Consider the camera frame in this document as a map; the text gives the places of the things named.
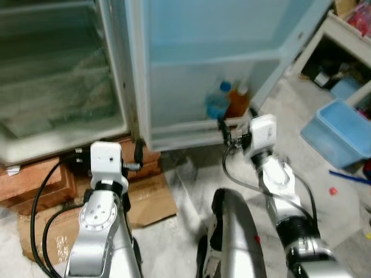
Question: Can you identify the orange drink bottle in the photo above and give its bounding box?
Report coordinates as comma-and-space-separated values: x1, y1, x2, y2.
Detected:
227, 83, 252, 120

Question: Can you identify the flat brown cardboard sheet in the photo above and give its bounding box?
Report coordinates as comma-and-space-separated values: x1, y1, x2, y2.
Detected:
17, 173, 178, 266

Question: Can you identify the silver black robot leg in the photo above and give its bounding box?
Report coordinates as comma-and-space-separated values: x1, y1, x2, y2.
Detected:
196, 188, 268, 278

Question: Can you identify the light blue plastic bin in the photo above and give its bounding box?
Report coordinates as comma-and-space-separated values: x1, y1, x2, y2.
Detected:
300, 99, 371, 169

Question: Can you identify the orange brick row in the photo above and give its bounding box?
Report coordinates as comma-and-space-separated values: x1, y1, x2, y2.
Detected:
0, 138, 164, 210

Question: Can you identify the blue stick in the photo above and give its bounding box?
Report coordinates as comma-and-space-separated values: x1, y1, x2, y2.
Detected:
329, 169, 371, 185

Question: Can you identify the small blue box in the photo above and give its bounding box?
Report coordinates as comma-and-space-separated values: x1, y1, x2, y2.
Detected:
331, 76, 361, 101

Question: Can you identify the white side table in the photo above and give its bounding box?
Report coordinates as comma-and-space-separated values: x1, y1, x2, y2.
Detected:
289, 10, 371, 100

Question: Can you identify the pink bag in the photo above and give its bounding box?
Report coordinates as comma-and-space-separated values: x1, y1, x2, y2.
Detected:
346, 2, 371, 39

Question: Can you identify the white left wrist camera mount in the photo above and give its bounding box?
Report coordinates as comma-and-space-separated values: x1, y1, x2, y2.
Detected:
89, 141, 124, 189

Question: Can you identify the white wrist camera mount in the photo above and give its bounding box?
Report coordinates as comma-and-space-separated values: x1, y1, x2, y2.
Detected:
89, 141, 124, 189
248, 114, 278, 156

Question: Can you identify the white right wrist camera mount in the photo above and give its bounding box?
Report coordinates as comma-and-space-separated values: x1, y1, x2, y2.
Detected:
248, 114, 278, 156

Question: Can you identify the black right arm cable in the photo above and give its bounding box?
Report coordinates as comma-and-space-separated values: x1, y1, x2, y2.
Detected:
221, 143, 317, 222

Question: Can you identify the short black left arm cable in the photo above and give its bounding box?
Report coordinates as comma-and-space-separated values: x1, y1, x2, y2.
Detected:
41, 199, 89, 274

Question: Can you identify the long black left arm cable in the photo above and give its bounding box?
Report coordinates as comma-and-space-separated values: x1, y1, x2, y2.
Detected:
30, 161, 66, 278

